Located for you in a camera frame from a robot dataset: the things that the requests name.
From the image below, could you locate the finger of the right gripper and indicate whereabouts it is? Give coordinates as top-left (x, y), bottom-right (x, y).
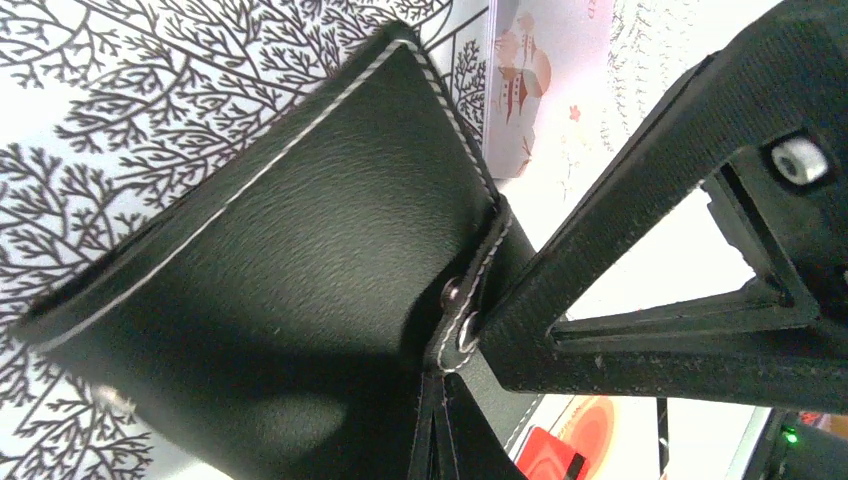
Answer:
top-left (480, 1), bottom-right (847, 413)

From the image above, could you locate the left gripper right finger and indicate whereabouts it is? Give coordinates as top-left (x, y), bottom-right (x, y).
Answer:
top-left (442, 374), bottom-right (525, 480)

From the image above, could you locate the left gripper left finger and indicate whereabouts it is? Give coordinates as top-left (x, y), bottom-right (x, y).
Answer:
top-left (406, 373), bottom-right (440, 480)

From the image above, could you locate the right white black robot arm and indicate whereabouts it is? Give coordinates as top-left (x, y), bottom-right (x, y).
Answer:
top-left (480, 1), bottom-right (847, 479)

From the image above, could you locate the white card far right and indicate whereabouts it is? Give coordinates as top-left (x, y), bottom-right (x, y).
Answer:
top-left (510, 395), bottom-right (660, 479)

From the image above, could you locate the white floral card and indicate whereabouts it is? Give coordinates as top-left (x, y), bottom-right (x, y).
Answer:
top-left (483, 0), bottom-right (614, 179)

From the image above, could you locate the floral patterned table mat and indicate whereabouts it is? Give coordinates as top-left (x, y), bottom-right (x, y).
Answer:
top-left (1, 1), bottom-right (777, 479)

